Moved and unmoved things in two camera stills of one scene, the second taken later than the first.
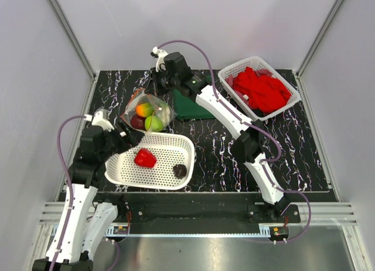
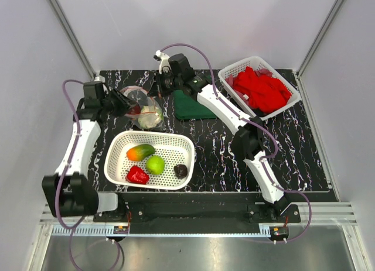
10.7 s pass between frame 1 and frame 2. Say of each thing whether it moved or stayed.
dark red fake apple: moved
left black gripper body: moved
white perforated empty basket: stayed
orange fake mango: moved
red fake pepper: moved
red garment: stayed
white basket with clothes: stayed
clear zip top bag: moved
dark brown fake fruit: stayed
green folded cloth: stayed
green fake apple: moved
